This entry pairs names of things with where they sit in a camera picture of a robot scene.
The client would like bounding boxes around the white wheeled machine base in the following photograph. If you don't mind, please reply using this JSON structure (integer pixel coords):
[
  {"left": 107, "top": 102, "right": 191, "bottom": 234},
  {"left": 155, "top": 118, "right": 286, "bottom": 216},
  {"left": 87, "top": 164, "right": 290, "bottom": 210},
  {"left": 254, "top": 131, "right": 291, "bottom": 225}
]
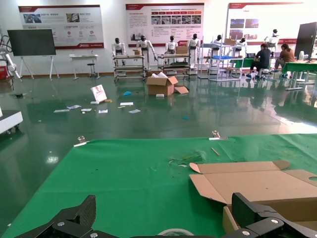
[{"left": 0, "top": 106, "right": 24, "bottom": 135}]

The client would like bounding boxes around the empty open cardboard box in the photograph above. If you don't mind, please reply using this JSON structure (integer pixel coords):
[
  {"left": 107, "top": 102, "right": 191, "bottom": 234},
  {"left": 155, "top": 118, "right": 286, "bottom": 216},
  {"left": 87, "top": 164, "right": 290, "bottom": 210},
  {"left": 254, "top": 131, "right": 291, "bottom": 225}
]
[{"left": 189, "top": 160, "right": 317, "bottom": 238}]

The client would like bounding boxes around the white metal shelving rack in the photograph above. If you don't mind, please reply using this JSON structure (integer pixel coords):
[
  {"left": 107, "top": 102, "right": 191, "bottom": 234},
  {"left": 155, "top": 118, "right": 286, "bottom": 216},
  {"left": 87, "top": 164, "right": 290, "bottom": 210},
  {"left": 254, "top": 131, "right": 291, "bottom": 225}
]
[{"left": 197, "top": 42, "right": 211, "bottom": 79}]

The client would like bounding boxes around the seated person in black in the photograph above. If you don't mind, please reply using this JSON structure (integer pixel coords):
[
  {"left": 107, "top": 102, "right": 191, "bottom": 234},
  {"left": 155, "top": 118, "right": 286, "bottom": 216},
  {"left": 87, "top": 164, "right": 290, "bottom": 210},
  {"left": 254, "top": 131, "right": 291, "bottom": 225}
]
[{"left": 246, "top": 42, "right": 272, "bottom": 79}]

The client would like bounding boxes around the crumpled clear plastic wrapper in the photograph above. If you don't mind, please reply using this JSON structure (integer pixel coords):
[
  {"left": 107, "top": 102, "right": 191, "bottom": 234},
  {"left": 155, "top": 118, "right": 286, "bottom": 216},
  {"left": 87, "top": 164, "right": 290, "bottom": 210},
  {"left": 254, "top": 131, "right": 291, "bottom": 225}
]
[{"left": 168, "top": 151, "right": 208, "bottom": 168}]

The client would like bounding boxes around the grey metal shelving rack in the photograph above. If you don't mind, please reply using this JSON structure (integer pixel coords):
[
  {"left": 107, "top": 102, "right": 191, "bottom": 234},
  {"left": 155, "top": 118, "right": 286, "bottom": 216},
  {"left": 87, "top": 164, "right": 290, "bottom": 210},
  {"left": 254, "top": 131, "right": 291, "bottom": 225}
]
[{"left": 208, "top": 34, "right": 242, "bottom": 82}]

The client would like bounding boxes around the metal work cart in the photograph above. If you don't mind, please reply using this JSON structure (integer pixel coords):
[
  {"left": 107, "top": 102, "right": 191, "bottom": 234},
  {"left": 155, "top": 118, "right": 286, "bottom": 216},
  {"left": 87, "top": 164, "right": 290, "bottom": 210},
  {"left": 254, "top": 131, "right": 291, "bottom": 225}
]
[
  {"left": 157, "top": 53, "right": 192, "bottom": 76},
  {"left": 113, "top": 55, "right": 147, "bottom": 83}
]

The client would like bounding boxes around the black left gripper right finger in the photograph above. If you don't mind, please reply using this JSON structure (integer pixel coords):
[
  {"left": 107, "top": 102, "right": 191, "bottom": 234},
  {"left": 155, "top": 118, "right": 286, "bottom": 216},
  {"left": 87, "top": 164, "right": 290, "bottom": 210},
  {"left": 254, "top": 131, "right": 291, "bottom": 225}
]
[{"left": 225, "top": 192, "right": 317, "bottom": 238}]

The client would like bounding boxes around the black stool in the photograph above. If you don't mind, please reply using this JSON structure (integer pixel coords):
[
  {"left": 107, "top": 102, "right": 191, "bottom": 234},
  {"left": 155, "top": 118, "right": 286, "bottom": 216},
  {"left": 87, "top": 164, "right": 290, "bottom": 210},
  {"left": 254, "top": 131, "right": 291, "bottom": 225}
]
[{"left": 86, "top": 62, "right": 102, "bottom": 80}]

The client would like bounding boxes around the small white desk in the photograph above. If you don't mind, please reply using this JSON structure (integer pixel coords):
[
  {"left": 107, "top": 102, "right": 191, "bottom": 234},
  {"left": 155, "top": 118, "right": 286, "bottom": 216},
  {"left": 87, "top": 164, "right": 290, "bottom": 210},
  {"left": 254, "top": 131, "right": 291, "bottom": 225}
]
[{"left": 69, "top": 54, "right": 100, "bottom": 81}]

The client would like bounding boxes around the tall black screen panel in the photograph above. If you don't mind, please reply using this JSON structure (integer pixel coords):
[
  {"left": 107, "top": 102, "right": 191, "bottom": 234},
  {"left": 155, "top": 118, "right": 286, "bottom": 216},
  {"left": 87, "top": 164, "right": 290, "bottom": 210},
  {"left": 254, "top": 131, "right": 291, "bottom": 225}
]
[{"left": 294, "top": 21, "right": 317, "bottom": 61}]

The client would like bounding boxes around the black display on stand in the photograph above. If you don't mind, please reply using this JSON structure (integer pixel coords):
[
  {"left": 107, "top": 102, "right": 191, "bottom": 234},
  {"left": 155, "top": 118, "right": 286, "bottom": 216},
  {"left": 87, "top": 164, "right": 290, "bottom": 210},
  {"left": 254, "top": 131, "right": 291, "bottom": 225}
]
[{"left": 6, "top": 29, "right": 60, "bottom": 80}]

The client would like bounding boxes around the clear adhesive tape roll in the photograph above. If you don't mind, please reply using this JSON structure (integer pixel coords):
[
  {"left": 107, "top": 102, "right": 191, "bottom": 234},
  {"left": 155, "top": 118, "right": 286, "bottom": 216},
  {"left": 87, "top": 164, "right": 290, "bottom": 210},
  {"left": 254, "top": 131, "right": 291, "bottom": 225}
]
[{"left": 157, "top": 228, "right": 195, "bottom": 238}]

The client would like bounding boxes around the large open cardboard box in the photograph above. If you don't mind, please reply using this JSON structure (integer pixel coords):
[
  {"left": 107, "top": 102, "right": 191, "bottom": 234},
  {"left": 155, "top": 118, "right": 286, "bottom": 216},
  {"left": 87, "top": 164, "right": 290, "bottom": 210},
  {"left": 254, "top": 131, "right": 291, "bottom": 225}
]
[{"left": 145, "top": 71, "right": 190, "bottom": 97}]

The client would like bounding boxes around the green topped work table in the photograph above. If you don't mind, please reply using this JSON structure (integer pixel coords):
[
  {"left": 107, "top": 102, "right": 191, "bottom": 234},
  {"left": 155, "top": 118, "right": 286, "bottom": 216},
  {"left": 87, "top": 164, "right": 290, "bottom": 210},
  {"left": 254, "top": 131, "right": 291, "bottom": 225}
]
[{"left": 281, "top": 61, "right": 317, "bottom": 91}]

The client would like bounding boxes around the white red wall info board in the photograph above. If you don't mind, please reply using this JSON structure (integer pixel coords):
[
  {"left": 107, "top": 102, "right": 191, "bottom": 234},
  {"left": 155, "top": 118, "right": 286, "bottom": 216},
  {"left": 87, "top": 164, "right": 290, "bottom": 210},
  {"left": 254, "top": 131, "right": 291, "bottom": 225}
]
[
  {"left": 226, "top": 2, "right": 305, "bottom": 45},
  {"left": 125, "top": 2, "right": 205, "bottom": 48},
  {"left": 18, "top": 4, "right": 105, "bottom": 50}
]

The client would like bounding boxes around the green table cloth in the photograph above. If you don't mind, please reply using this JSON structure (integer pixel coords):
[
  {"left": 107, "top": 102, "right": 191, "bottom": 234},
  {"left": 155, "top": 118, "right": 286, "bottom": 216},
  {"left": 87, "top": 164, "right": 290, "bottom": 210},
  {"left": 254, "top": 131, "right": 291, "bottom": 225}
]
[{"left": 0, "top": 133, "right": 317, "bottom": 238}]

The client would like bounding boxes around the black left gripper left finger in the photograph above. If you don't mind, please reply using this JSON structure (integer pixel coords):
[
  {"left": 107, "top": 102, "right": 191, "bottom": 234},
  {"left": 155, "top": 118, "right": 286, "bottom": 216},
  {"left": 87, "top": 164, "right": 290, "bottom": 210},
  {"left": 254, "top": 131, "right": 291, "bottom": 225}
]
[{"left": 14, "top": 195, "right": 97, "bottom": 238}]

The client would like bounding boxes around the white humanoid robot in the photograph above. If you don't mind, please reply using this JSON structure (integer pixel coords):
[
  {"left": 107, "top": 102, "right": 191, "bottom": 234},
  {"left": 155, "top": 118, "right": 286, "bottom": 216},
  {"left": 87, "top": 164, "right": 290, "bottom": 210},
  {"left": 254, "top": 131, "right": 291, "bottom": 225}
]
[
  {"left": 211, "top": 34, "right": 223, "bottom": 57},
  {"left": 164, "top": 35, "right": 178, "bottom": 55},
  {"left": 111, "top": 37, "right": 127, "bottom": 66},
  {"left": 187, "top": 33, "right": 201, "bottom": 75},
  {"left": 135, "top": 35, "right": 158, "bottom": 71},
  {"left": 234, "top": 37, "right": 248, "bottom": 59},
  {"left": 264, "top": 29, "right": 280, "bottom": 50}
]

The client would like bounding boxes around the metal binder clip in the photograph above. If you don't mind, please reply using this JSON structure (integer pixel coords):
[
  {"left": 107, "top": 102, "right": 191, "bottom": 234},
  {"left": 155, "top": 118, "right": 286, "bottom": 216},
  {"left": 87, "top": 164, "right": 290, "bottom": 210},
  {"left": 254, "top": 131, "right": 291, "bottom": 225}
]
[
  {"left": 73, "top": 135, "right": 90, "bottom": 147},
  {"left": 209, "top": 130, "right": 228, "bottom": 141}
]

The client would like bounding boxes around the seated person in brown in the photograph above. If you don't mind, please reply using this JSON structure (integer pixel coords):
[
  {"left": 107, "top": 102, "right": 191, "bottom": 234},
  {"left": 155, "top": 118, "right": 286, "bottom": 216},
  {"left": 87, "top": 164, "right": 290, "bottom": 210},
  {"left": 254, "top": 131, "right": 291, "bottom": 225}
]
[{"left": 274, "top": 43, "right": 296, "bottom": 73}]

